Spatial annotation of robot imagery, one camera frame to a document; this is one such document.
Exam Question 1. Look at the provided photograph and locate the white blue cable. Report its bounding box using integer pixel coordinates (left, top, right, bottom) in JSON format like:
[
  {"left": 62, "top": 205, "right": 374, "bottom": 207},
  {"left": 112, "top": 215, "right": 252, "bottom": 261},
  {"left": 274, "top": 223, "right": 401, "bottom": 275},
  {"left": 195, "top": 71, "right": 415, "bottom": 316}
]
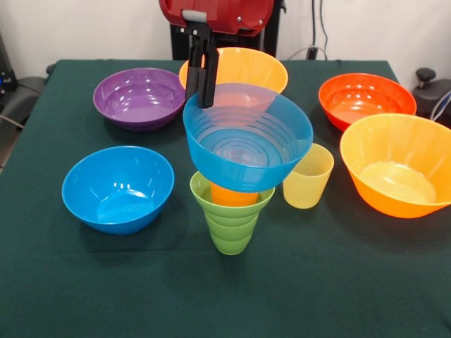
[{"left": 430, "top": 89, "right": 451, "bottom": 121}]

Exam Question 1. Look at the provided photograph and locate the large orange plastic bowl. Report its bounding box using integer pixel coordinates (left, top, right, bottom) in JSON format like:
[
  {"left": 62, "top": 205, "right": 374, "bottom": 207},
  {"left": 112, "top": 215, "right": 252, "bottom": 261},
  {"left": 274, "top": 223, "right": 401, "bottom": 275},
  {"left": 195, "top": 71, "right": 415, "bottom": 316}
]
[
  {"left": 340, "top": 113, "right": 451, "bottom": 219},
  {"left": 178, "top": 47, "right": 289, "bottom": 95}
]

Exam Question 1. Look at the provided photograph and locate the black chair with knob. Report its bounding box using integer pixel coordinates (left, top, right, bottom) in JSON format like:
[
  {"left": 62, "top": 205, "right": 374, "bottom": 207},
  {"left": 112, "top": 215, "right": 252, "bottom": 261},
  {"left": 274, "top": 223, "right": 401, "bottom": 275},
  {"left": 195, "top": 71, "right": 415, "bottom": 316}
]
[{"left": 412, "top": 68, "right": 451, "bottom": 128}]

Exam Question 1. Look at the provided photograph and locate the black computer case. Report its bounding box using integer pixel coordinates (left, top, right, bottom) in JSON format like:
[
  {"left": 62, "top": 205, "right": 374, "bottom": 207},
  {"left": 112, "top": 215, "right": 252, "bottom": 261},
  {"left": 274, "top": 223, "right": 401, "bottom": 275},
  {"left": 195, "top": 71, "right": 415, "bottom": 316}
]
[{"left": 0, "top": 33, "right": 18, "bottom": 110}]

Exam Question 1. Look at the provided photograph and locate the yellow plastic cup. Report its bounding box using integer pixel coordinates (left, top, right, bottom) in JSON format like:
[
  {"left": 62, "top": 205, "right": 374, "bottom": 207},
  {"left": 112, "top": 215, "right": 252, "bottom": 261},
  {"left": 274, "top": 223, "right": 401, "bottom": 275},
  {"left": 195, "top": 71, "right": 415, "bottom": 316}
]
[{"left": 283, "top": 142, "right": 335, "bottom": 210}]

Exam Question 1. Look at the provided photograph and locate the thin black wall cable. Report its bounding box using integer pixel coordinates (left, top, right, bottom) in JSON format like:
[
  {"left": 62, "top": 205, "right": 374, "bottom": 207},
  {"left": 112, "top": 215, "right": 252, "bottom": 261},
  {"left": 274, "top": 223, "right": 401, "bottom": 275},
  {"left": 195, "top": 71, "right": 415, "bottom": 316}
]
[{"left": 319, "top": 0, "right": 330, "bottom": 49}]

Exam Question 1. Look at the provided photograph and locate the black office chair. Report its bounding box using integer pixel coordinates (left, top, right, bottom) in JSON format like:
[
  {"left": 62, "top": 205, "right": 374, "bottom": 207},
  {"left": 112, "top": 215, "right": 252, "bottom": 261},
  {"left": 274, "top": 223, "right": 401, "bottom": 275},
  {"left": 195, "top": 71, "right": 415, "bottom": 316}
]
[{"left": 0, "top": 63, "right": 57, "bottom": 170}]

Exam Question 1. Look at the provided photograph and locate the dark green tablecloth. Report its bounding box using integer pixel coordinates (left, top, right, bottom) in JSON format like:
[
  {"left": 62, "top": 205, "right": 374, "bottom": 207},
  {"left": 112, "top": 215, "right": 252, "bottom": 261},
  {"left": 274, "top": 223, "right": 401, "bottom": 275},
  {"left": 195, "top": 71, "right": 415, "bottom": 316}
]
[{"left": 0, "top": 58, "right": 451, "bottom": 338}]

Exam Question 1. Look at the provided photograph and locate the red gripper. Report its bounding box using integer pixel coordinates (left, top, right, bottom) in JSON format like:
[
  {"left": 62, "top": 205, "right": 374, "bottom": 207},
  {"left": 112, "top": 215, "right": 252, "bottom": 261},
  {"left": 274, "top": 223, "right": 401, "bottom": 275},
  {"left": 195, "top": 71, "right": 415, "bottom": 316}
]
[{"left": 158, "top": 0, "right": 276, "bottom": 108}]

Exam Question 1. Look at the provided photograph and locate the black wall cable with plug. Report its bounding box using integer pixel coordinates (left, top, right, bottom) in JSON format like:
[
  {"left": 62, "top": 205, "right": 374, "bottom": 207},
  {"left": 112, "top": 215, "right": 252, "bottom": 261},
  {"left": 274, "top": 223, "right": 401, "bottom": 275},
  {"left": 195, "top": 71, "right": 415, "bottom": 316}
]
[{"left": 307, "top": 0, "right": 319, "bottom": 60}]

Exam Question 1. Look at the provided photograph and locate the orange plastic cup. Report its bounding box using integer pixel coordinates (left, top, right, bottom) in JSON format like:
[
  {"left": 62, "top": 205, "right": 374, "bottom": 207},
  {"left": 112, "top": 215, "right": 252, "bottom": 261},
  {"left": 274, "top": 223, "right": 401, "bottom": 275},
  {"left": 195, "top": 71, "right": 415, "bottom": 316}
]
[{"left": 210, "top": 182, "right": 260, "bottom": 208}]

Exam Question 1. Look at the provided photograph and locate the purple plastic bowl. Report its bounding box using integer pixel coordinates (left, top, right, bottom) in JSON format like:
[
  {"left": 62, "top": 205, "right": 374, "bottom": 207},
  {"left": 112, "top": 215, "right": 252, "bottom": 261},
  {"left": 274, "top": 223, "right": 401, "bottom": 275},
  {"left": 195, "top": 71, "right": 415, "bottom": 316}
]
[{"left": 92, "top": 68, "right": 187, "bottom": 133}]

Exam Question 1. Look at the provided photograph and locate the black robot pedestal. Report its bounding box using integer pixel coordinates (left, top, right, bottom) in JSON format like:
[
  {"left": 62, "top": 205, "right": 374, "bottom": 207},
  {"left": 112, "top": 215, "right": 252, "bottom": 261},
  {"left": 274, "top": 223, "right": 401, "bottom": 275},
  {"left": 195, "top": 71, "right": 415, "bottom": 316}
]
[{"left": 171, "top": 0, "right": 287, "bottom": 61}]

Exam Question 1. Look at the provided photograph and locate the green plastic bowl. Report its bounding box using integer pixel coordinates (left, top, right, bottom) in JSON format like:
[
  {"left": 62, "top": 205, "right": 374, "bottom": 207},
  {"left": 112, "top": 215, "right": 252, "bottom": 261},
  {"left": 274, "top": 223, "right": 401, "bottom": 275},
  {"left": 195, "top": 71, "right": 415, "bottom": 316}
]
[{"left": 190, "top": 170, "right": 276, "bottom": 223}]

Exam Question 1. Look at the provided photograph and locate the red plastic bowl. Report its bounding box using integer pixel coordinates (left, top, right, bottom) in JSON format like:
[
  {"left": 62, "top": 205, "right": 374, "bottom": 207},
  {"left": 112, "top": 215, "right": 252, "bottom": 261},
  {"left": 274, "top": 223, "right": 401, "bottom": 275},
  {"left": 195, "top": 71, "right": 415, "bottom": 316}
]
[{"left": 318, "top": 73, "right": 418, "bottom": 133}]

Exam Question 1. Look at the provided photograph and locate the green plastic cup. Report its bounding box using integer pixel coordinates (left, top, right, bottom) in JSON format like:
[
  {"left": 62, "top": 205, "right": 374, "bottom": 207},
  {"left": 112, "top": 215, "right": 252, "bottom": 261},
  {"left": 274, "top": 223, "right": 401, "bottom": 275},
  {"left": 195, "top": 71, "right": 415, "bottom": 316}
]
[{"left": 207, "top": 211, "right": 260, "bottom": 256}]

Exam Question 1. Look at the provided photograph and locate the round blue plastic bowl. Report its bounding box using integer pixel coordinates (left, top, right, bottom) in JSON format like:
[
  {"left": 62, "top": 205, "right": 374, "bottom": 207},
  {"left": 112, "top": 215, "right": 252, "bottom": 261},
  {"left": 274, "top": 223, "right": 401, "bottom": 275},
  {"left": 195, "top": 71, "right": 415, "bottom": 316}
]
[{"left": 61, "top": 146, "right": 175, "bottom": 236}]

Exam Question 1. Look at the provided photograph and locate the shallow translucent blue bowl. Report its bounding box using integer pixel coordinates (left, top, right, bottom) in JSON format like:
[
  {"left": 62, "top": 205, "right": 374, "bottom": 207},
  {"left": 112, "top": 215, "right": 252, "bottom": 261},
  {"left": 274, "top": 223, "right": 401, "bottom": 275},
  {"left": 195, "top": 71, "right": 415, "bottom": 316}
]
[{"left": 183, "top": 82, "right": 314, "bottom": 193}]

